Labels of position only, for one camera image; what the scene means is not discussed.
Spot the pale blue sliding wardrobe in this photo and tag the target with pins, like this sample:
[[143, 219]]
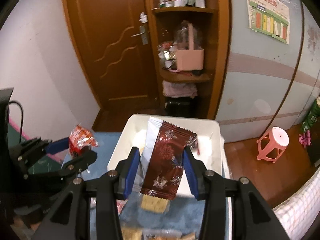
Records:
[[262, 80]]

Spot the white checked cloth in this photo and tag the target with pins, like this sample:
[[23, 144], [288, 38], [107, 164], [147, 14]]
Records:
[[300, 205]]

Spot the person's left forearm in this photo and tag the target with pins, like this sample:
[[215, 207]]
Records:
[[22, 221]]

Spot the brown wooden door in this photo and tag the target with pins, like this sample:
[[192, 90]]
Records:
[[100, 30]]

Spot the pile of shiny wrappers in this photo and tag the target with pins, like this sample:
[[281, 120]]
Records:
[[166, 55]]

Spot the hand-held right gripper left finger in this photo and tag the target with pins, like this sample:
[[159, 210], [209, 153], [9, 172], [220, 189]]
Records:
[[131, 173]]

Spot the pink basket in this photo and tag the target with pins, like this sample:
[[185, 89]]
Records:
[[190, 60]]

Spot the black case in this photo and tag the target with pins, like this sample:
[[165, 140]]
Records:
[[180, 107]]

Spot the clear cracker packet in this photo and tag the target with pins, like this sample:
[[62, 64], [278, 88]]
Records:
[[152, 203], [162, 236], [131, 233], [188, 236]]

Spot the red comb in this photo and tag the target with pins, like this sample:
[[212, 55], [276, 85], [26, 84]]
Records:
[[185, 73]]

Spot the dark red snowflake snack packet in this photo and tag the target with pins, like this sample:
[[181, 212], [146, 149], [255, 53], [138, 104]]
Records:
[[165, 160]]

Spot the green bag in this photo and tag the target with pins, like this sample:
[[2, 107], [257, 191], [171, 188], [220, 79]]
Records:
[[311, 117]]

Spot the wall poster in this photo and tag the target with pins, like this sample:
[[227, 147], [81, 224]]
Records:
[[267, 10]]

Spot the dark framed board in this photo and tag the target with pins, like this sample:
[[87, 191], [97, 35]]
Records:
[[313, 152]]

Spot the silver white snack packet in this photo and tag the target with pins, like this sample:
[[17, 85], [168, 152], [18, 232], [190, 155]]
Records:
[[151, 140]]

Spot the white door hook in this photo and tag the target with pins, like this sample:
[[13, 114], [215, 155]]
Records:
[[143, 17]]

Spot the pink plastic stool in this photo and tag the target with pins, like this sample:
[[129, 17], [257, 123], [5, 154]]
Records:
[[275, 137]]

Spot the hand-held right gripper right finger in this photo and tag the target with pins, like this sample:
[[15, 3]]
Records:
[[190, 177]]

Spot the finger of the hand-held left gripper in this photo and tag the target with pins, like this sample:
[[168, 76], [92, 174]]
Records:
[[80, 161], [58, 145]]

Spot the clear plastic bag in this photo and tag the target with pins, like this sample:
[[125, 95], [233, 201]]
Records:
[[182, 33]]

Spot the blue fuzzy mat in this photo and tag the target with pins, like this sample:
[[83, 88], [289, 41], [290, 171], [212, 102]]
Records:
[[185, 217]]

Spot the wooden corner shelf unit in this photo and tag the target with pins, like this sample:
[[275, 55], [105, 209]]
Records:
[[220, 55]]

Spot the white plastic bin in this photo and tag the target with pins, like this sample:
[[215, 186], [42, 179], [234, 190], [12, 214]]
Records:
[[212, 150]]

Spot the pink folded cloth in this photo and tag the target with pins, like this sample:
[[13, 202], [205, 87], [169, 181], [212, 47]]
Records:
[[178, 90]]

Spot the black hair brush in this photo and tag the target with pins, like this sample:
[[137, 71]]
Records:
[[197, 73]]

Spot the red orange snack packet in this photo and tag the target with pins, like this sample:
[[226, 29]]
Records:
[[81, 137]]

